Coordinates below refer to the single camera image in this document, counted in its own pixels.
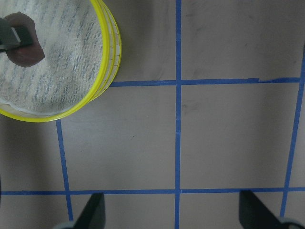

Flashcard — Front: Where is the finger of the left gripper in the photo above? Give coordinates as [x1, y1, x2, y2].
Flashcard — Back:
[0, 18, 33, 52]

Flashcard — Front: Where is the white cloth steamer liner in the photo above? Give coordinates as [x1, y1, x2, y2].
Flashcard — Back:
[0, 0, 102, 115]

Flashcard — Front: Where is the yellow steamer layer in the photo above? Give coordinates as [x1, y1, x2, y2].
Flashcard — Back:
[0, 0, 120, 122]
[90, 0, 122, 101]

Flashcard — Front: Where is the brown steamed bun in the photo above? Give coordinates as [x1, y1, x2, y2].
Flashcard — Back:
[4, 12, 45, 67]

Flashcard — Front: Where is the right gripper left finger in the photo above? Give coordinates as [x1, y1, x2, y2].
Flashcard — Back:
[72, 193, 106, 229]

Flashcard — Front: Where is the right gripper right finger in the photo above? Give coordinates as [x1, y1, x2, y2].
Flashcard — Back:
[239, 190, 282, 229]

